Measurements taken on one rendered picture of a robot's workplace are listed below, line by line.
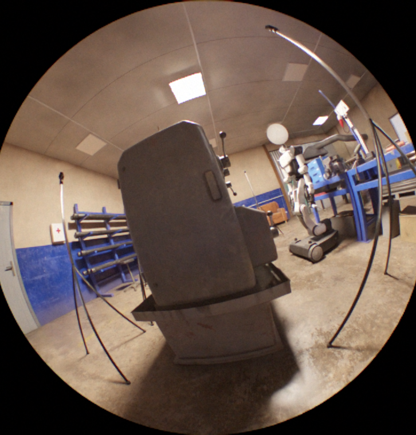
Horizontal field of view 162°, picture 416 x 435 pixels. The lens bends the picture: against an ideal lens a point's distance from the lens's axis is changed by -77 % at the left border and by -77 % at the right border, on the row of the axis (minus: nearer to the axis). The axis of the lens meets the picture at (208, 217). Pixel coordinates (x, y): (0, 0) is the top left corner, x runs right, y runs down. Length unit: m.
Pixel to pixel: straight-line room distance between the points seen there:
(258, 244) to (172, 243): 0.36
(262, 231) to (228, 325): 0.48
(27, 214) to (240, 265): 3.49
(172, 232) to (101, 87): 2.77
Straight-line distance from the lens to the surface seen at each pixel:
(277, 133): 5.13
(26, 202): 3.58
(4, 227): 3.32
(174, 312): 0.76
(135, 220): 0.66
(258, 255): 0.66
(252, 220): 0.64
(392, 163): 6.93
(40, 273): 3.33
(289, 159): 1.97
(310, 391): 0.84
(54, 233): 3.45
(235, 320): 0.77
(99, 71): 2.85
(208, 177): 0.55
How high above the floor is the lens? 0.79
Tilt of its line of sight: 3 degrees up
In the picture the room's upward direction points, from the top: 18 degrees counter-clockwise
